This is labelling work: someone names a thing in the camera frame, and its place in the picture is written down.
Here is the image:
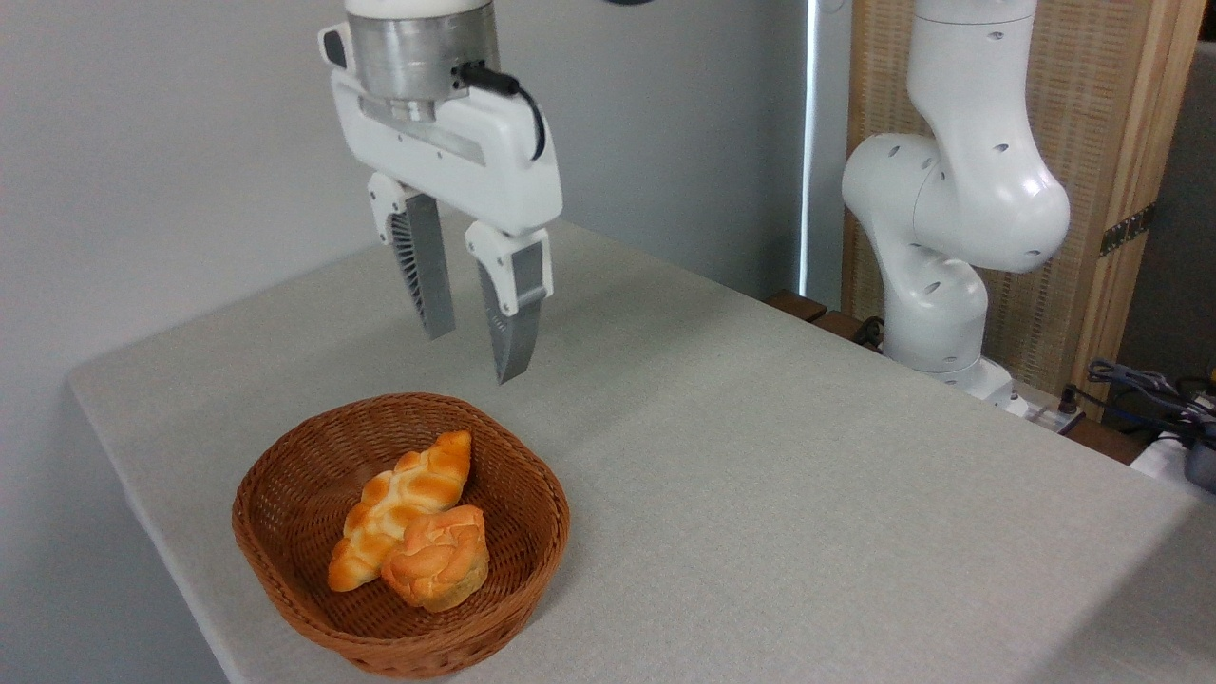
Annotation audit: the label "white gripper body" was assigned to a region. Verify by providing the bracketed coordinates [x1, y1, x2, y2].
[318, 23, 564, 238]

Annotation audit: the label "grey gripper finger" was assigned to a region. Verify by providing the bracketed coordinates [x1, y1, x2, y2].
[368, 171, 458, 341]
[465, 221, 556, 385]

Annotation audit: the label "round knotted bread bun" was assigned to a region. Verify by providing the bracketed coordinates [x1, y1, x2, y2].
[381, 504, 491, 613]

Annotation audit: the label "long braided bread loaf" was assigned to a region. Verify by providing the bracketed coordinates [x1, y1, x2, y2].
[328, 430, 473, 593]

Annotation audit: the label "brown woven wicker basket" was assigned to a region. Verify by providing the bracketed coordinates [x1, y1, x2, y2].
[232, 392, 571, 679]

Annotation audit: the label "grey tablecloth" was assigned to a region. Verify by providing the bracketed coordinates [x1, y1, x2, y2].
[66, 218, 1216, 684]

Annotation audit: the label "metal hinge on screen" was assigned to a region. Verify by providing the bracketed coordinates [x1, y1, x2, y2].
[1099, 201, 1158, 258]

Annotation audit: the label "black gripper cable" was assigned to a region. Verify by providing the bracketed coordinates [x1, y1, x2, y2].
[455, 61, 548, 162]

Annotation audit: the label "bundle of dark cables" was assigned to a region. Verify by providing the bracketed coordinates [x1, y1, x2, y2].
[1086, 358, 1216, 447]

